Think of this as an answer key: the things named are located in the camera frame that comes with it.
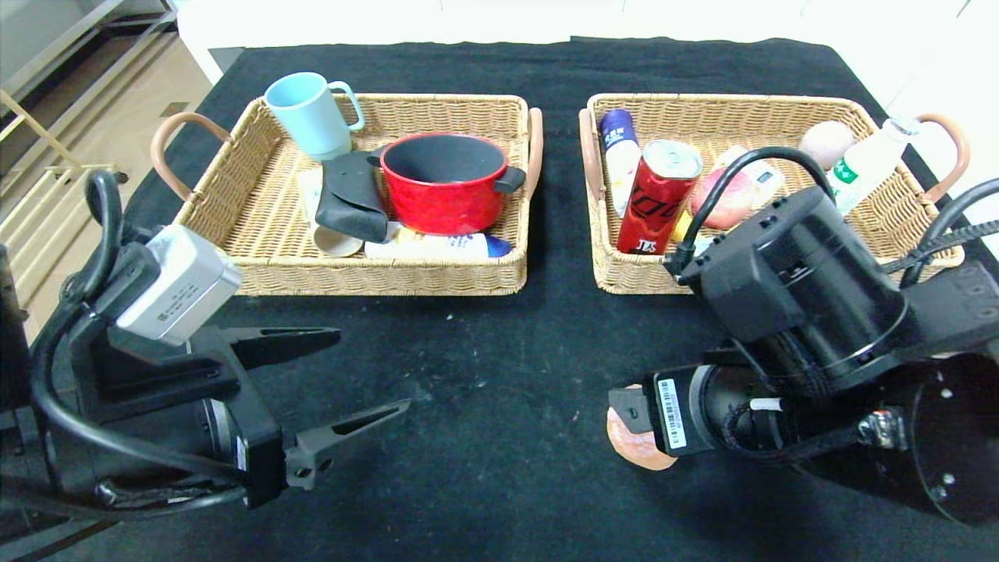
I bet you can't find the white bottle with yellow print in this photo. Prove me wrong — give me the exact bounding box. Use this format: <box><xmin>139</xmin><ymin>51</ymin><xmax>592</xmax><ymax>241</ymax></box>
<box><xmin>364</xmin><ymin>230</ymin><xmax>514</xmax><ymax>260</ymax></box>

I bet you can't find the small green white box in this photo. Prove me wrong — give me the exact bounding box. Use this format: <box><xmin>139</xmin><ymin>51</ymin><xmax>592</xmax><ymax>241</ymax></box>
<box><xmin>297</xmin><ymin>166</ymin><xmax>325</xmax><ymax>221</ymax></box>

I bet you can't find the red soda can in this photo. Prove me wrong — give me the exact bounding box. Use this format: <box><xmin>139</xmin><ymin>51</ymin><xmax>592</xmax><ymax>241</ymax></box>
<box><xmin>616</xmin><ymin>139</ymin><xmax>704</xmax><ymax>256</ymax></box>

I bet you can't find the light wooden rack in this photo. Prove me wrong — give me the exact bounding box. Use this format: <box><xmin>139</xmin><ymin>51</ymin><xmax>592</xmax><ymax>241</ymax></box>
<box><xmin>0</xmin><ymin>90</ymin><xmax>131</xmax><ymax>301</ymax></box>

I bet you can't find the pale pink egg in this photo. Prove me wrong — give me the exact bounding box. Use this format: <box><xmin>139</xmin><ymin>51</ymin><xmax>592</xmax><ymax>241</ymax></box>
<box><xmin>799</xmin><ymin>121</ymin><xmax>858</xmax><ymax>169</ymax></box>

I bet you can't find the beige paper cup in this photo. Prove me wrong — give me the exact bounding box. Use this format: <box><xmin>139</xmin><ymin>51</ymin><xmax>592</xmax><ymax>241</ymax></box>
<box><xmin>312</xmin><ymin>225</ymin><xmax>364</xmax><ymax>258</ymax></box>

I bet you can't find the white background table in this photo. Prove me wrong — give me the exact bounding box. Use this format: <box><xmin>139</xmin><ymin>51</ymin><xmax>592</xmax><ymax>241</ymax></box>
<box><xmin>178</xmin><ymin>0</ymin><xmax>828</xmax><ymax>88</ymax></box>

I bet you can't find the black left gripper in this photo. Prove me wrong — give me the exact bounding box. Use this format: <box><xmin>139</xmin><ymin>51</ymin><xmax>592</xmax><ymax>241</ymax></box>
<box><xmin>89</xmin><ymin>324</ymin><xmax>411</xmax><ymax>510</ymax></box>

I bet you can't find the wicker basket with mug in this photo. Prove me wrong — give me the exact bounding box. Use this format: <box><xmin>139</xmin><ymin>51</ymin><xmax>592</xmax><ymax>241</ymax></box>
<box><xmin>151</xmin><ymin>94</ymin><xmax>544</xmax><ymax>297</ymax></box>

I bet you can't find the black right camera cable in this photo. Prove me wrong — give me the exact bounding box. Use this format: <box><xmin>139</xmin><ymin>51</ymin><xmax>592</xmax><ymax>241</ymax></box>
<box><xmin>665</xmin><ymin>147</ymin><xmax>837</xmax><ymax>276</ymax></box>

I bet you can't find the red peach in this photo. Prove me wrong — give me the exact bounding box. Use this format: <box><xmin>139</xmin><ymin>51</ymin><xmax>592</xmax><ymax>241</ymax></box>
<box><xmin>691</xmin><ymin>166</ymin><xmax>756</xmax><ymax>230</ymax></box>

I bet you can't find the white bottle green label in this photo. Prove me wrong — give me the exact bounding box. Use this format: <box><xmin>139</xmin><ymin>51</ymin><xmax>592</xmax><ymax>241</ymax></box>
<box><xmin>827</xmin><ymin>115</ymin><xmax>922</xmax><ymax>217</ymax></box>

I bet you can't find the grey metal shelf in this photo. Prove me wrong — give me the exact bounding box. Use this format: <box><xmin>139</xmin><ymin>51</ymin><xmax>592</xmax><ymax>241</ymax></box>
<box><xmin>0</xmin><ymin>0</ymin><xmax>180</xmax><ymax>102</ymax></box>

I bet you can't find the white juice carton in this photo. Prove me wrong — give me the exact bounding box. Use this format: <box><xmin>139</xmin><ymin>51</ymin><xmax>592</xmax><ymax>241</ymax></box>
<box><xmin>718</xmin><ymin>145</ymin><xmax>786</xmax><ymax>208</ymax></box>

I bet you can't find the pink crumbly bun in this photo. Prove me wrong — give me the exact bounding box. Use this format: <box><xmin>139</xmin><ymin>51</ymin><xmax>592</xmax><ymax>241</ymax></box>
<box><xmin>606</xmin><ymin>384</ymin><xmax>678</xmax><ymax>471</ymax></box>

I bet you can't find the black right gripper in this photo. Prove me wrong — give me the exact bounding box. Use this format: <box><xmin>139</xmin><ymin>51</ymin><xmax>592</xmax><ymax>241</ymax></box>
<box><xmin>608</xmin><ymin>364</ymin><xmax>722</xmax><ymax>457</ymax></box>

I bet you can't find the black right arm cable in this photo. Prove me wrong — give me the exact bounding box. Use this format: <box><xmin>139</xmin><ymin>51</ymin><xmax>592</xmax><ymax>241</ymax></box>
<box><xmin>880</xmin><ymin>178</ymin><xmax>999</xmax><ymax>288</ymax></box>

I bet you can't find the light blue mug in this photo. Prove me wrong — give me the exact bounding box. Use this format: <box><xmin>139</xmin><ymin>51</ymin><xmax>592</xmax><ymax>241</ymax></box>
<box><xmin>264</xmin><ymin>72</ymin><xmax>366</xmax><ymax>163</ymax></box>

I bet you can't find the wicker basket with banana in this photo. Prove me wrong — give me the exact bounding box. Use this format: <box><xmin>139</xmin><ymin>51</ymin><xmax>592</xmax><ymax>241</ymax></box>
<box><xmin>578</xmin><ymin>94</ymin><xmax>972</xmax><ymax>296</ymax></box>

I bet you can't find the red pot grey inside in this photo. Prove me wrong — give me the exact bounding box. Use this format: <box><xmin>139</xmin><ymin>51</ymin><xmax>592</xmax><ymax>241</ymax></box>
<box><xmin>367</xmin><ymin>133</ymin><xmax>528</xmax><ymax>237</ymax></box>

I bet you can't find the white bottle dark blue cap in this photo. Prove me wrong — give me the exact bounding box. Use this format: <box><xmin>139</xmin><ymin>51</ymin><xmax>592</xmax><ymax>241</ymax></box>
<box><xmin>598</xmin><ymin>109</ymin><xmax>642</xmax><ymax>218</ymax></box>

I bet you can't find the black table cloth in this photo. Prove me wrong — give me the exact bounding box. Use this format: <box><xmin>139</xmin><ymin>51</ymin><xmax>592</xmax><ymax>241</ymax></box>
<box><xmin>0</xmin><ymin>39</ymin><xmax>999</xmax><ymax>562</ymax></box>

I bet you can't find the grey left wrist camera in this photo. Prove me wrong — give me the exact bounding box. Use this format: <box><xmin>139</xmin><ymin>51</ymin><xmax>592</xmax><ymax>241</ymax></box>
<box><xmin>116</xmin><ymin>225</ymin><xmax>244</xmax><ymax>347</ymax></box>

